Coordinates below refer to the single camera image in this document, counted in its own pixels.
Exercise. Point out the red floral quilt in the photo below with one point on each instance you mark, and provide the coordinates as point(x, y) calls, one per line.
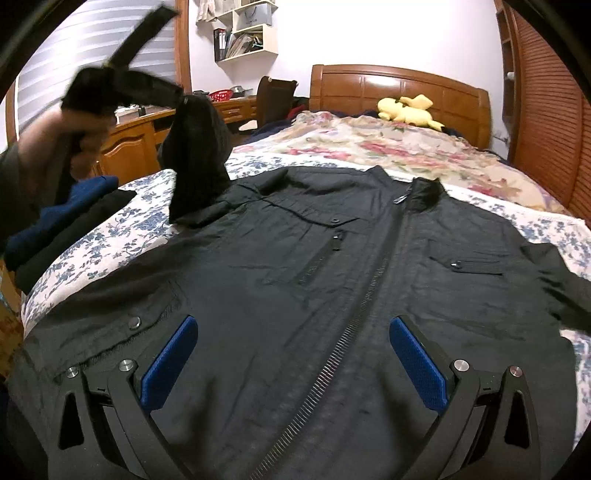
point(407, 149)

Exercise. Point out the wooden louvered wardrobe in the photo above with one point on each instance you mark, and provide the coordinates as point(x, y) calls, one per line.
point(546, 114)

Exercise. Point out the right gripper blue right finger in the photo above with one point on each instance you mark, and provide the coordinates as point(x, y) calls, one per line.
point(506, 442)

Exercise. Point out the black zip jacket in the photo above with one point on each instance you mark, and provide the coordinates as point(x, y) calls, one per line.
point(294, 276)

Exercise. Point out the wooden headboard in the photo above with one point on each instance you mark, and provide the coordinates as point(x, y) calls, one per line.
point(354, 88)

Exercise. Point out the person's left hand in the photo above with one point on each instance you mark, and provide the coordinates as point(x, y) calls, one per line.
point(45, 141)

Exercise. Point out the white wall shelf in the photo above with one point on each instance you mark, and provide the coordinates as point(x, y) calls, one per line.
point(247, 30)

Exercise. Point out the red basket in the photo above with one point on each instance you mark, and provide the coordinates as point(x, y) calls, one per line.
point(221, 95)

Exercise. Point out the folded black garment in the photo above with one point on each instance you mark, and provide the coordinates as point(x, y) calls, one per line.
point(28, 273)

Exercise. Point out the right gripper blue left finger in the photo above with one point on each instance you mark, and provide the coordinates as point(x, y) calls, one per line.
point(102, 425)

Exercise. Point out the wooden desk cabinet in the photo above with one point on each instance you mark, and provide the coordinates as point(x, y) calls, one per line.
point(131, 150)

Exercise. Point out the yellow plush toy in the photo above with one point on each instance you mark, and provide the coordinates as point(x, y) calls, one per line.
point(412, 111)

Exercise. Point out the window blind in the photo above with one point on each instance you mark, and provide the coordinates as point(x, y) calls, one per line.
point(87, 37)

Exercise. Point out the person's left forearm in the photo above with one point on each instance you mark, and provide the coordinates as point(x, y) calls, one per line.
point(22, 199)

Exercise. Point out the dark wooden chair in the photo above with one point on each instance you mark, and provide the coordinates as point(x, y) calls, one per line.
point(274, 100)

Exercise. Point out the folded blue garment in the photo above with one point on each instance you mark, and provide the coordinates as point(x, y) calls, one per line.
point(83, 195)

